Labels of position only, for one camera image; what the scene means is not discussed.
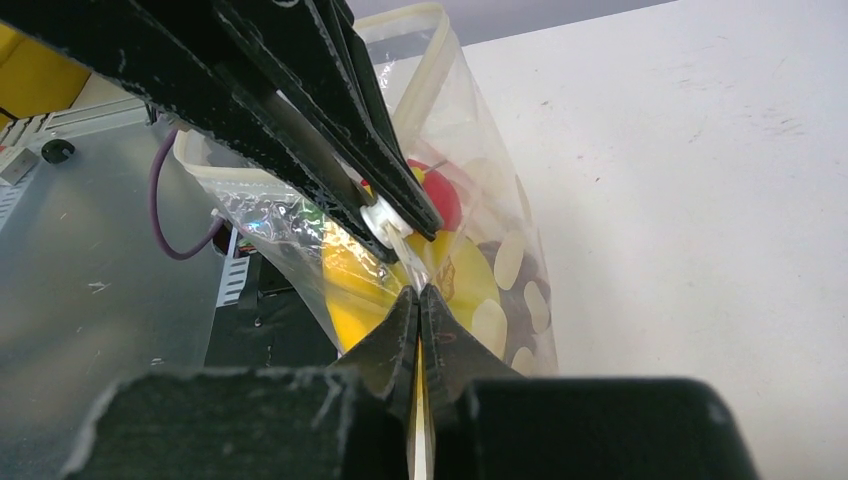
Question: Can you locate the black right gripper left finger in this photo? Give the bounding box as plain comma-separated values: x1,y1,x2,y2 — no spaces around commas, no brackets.
60,287,419,479

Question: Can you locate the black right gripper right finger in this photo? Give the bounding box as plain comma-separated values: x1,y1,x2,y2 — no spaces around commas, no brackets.
419,286,758,479

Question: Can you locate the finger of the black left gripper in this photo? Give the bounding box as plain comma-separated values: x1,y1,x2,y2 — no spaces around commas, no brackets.
213,1,443,242
1,1,396,262

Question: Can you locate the yellow bell pepper slice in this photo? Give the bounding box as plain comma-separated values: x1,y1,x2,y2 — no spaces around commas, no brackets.
323,218,502,352

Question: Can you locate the clear zip top bag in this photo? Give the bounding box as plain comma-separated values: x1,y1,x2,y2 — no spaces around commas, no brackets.
173,1,558,376

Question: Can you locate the red apple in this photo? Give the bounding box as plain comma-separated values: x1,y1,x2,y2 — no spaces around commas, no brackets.
406,157,463,233

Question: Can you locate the dark grape bunch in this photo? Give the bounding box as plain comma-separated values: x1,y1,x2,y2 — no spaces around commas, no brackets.
477,240,551,364

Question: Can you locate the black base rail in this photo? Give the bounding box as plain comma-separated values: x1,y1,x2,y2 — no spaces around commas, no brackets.
204,253,338,368

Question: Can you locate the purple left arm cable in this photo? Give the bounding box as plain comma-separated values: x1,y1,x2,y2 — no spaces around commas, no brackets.
148,127,228,262

